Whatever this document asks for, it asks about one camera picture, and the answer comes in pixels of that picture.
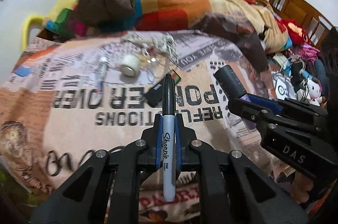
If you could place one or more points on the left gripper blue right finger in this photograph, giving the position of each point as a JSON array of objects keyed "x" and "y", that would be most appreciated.
[{"x": 178, "y": 144}]

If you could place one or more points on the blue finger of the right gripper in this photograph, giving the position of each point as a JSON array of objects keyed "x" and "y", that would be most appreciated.
[{"x": 266, "y": 103}]

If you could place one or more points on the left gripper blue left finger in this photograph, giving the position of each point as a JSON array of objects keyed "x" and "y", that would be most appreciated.
[{"x": 159, "y": 131}]

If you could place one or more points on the black Sharpie marker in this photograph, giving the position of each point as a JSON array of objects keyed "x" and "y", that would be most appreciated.
[{"x": 168, "y": 138}]

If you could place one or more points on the purple tube with black cap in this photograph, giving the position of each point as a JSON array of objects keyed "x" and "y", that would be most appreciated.
[{"x": 230, "y": 84}]

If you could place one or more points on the black trainer card box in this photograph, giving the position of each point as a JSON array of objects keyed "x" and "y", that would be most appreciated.
[{"x": 154, "y": 95}]

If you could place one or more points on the white squeezed tube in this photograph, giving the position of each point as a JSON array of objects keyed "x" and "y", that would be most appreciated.
[{"x": 100, "y": 73}]

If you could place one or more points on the white dog plush toy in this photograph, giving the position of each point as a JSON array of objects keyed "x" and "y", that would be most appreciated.
[{"x": 313, "y": 91}]

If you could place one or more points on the dark brown cloth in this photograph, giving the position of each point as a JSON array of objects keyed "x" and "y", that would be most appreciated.
[{"x": 240, "y": 33}]

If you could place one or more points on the red plush toy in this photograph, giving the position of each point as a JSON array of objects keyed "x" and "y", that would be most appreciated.
[{"x": 297, "y": 34}]

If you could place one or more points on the white tape roll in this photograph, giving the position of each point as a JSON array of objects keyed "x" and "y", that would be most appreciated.
[{"x": 130, "y": 65}]

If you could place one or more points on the wooden headboard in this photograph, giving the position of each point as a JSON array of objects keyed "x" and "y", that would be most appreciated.
[{"x": 309, "y": 18}]

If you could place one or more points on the printed newspaper pattern blanket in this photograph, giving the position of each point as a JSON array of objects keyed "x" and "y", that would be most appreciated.
[{"x": 53, "y": 118}]

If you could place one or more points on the colourful patchwork blanket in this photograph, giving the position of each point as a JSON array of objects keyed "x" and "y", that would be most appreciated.
[{"x": 171, "y": 15}]

